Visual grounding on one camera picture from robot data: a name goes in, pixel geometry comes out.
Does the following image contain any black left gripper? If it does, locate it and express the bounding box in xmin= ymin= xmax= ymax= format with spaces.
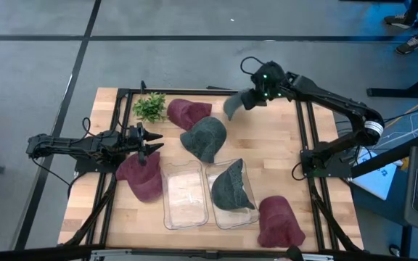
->
xmin=123 ymin=122 xmax=165 ymax=166

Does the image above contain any dark green cap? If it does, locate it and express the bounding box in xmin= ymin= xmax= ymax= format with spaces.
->
xmin=210 ymin=158 xmax=256 ymax=212
xmin=223 ymin=88 xmax=252 ymax=122
xmin=179 ymin=115 xmax=228 ymax=164

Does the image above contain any maroon cap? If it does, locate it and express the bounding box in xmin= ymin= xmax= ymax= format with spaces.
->
xmin=257 ymin=195 xmax=307 ymax=249
xmin=166 ymin=98 xmax=213 ymax=131
xmin=115 ymin=151 xmax=163 ymax=204

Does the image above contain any clear plastic bin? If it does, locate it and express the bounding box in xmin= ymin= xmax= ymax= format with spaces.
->
xmin=160 ymin=160 xmax=210 ymax=231
xmin=205 ymin=158 xmax=260 ymax=231

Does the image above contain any small green plant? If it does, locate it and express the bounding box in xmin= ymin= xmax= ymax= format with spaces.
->
xmin=132 ymin=91 xmax=168 ymax=123

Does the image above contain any blue and white sheet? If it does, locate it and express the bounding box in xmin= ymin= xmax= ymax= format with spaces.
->
xmin=350 ymin=148 xmax=402 ymax=201

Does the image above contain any person's shoe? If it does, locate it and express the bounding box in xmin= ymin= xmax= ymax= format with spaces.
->
xmin=383 ymin=13 xmax=417 ymax=30
xmin=396 ymin=35 xmax=418 ymax=56

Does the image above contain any person's leg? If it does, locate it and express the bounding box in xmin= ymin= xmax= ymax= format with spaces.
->
xmin=404 ymin=0 xmax=418 ymax=19

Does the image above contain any blue table leg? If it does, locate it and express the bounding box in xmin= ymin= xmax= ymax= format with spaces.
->
xmin=400 ymin=224 xmax=414 ymax=259

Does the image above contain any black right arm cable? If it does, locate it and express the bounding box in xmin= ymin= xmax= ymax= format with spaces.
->
xmin=239 ymin=56 xmax=266 ymax=76

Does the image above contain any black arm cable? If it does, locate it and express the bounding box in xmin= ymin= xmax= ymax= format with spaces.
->
xmin=239 ymin=56 xmax=266 ymax=76
xmin=81 ymin=116 xmax=93 ymax=138

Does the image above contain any black aluminium table frame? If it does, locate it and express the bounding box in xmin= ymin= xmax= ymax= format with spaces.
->
xmin=58 ymin=80 xmax=364 ymax=254

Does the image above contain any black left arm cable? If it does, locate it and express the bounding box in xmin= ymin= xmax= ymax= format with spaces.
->
xmin=81 ymin=116 xmax=93 ymax=138

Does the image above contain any silver metal rail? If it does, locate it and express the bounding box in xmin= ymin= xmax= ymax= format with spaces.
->
xmin=89 ymin=248 xmax=335 ymax=261

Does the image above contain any black desk frame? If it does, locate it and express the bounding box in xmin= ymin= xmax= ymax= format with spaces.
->
xmin=366 ymin=72 xmax=418 ymax=99

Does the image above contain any yellow cable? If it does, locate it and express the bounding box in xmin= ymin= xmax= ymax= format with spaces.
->
xmin=385 ymin=96 xmax=418 ymax=130

